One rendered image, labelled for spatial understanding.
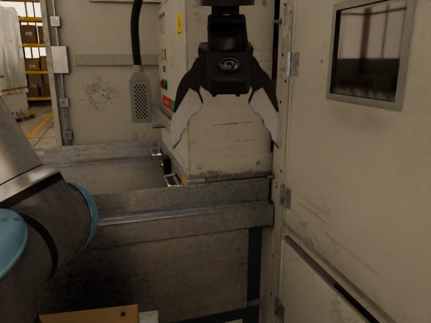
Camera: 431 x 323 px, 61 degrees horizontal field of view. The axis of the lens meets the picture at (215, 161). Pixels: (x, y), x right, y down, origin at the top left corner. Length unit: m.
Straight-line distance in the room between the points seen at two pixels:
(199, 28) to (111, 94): 0.72
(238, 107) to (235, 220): 0.29
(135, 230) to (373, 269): 0.53
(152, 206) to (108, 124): 0.71
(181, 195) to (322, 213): 0.36
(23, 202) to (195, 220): 0.46
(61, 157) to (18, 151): 0.85
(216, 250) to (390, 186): 0.55
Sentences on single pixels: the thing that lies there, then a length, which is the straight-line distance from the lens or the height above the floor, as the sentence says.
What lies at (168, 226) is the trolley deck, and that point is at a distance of 0.91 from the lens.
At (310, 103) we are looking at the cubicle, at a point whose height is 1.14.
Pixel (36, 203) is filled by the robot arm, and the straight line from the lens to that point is 0.59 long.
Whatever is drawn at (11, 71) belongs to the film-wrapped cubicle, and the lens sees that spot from 8.53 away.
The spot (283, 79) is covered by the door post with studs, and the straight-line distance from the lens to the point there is 0.90.
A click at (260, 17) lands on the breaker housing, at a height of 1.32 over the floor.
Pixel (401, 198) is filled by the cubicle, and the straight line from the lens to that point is 0.57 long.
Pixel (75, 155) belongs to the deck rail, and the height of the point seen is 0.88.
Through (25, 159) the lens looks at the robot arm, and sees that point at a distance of 0.61.
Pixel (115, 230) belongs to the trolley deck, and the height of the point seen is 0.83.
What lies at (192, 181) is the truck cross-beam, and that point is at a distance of 0.92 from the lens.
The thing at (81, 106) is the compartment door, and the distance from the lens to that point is 1.57.
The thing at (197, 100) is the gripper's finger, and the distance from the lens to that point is 0.48.
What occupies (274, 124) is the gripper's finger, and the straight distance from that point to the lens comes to 0.49.
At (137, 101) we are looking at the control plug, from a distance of 1.32.
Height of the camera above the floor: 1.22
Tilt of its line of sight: 16 degrees down
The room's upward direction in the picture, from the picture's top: straight up
